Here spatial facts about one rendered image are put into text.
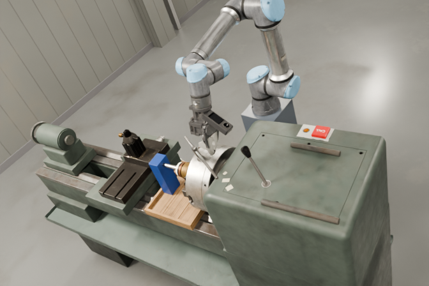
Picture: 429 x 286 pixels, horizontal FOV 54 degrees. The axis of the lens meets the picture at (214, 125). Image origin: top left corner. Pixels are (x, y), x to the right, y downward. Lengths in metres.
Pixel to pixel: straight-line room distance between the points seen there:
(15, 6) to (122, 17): 1.33
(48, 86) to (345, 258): 4.03
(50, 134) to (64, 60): 2.42
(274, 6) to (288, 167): 0.65
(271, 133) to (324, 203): 0.44
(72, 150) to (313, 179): 1.61
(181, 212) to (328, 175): 0.85
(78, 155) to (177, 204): 0.84
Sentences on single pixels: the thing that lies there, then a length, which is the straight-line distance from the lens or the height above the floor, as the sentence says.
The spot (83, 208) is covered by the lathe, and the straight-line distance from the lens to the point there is 2.81.
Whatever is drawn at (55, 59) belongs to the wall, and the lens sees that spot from 5.00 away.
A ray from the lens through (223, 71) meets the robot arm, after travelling 1.59.
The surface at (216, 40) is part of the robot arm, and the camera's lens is 1.75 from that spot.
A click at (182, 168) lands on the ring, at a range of 2.02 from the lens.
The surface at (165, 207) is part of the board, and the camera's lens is 2.22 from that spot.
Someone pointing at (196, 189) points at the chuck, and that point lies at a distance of 1.83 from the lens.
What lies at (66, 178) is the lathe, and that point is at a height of 0.87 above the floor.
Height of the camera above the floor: 2.45
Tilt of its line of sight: 38 degrees down
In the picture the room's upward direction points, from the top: 20 degrees counter-clockwise
